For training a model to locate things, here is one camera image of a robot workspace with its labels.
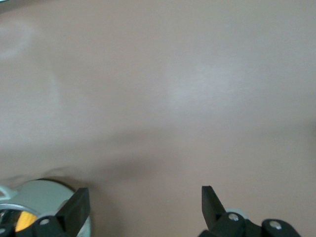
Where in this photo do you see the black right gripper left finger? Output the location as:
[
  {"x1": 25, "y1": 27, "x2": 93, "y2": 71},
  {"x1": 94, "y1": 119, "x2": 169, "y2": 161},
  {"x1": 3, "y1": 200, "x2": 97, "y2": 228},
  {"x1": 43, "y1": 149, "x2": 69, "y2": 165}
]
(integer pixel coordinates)
[{"x1": 0, "y1": 187, "x2": 90, "y2": 237}]

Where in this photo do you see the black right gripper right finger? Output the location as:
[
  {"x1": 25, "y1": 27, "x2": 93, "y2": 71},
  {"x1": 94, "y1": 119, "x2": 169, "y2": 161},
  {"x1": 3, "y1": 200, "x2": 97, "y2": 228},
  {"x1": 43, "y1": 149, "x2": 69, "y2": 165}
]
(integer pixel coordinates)
[{"x1": 198, "y1": 185, "x2": 302, "y2": 237}]

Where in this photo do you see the yellow corn cob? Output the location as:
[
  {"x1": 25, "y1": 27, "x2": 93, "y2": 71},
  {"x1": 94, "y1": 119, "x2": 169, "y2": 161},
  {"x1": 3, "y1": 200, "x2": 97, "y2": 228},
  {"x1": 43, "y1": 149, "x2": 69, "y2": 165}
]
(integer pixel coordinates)
[{"x1": 14, "y1": 211, "x2": 38, "y2": 233}]

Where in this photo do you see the steel pot with grey handles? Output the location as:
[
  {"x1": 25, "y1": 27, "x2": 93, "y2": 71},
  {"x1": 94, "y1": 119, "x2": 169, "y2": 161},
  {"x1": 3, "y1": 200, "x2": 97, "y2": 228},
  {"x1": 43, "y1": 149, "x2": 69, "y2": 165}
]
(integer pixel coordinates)
[{"x1": 0, "y1": 179, "x2": 92, "y2": 237}]

